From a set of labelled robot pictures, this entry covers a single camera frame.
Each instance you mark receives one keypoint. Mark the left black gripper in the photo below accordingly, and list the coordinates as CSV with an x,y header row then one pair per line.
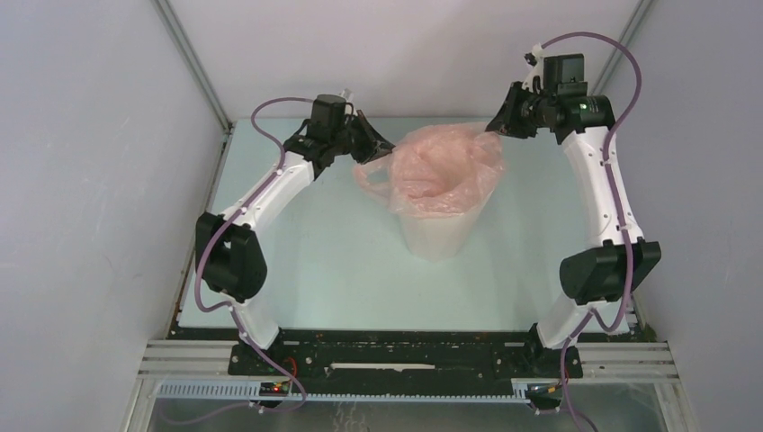
x,y
368,151

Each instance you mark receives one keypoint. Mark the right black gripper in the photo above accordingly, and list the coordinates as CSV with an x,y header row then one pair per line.
x,y
507,122

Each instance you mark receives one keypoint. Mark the pink plastic trash bag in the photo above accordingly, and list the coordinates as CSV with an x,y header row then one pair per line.
x,y
437,171

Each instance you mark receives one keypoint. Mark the white plastic trash bin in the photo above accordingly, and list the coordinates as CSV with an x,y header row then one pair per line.
x,y
440,238

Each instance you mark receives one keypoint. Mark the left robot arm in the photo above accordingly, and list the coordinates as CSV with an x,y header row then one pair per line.
x,y
230,267

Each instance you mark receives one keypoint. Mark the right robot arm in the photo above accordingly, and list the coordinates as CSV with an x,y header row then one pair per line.
x,y
597,283

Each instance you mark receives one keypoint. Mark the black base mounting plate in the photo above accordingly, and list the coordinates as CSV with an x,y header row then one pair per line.
x,y
408,363

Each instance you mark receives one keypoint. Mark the small electronics board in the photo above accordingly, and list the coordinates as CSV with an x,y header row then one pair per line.
x,y
274,389

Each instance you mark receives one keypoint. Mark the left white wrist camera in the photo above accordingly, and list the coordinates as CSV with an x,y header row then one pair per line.
x,y
348,95

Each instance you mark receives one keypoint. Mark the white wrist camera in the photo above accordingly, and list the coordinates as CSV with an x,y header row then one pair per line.
x,y
348,95
533,82

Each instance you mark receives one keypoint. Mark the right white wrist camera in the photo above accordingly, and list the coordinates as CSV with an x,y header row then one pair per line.
x,y
533,82

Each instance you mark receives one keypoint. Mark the aluminium frame rail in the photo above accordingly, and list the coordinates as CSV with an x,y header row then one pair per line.
x,y
200,369

